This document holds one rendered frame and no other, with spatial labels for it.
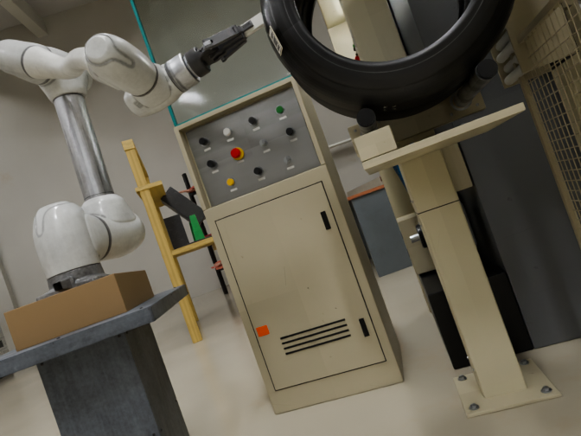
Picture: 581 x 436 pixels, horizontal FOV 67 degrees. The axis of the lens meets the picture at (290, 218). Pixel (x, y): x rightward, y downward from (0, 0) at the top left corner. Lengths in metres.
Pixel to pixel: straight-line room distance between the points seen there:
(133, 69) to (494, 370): 1.34
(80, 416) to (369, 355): 1.02
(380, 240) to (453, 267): 2.62
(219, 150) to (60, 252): 0.79
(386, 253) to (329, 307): 2.33
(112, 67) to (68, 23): 9.43
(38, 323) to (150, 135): 8.15
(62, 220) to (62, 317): 0.28
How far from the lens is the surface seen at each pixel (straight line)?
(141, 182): 4.25
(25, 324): 1.41
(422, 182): 1.43
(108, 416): 1.41
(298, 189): 1.74
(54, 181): 9.85
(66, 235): 1.43
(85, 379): 1.40
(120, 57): 1.16
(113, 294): 1.31
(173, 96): 1.29
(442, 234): 1.44
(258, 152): 1.84
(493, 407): 1.54
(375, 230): 4.04
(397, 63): 1.05
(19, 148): 10.24
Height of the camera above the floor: 0.72
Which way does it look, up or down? 1 degrees up
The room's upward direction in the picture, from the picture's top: 20 degrees counter-clockwise
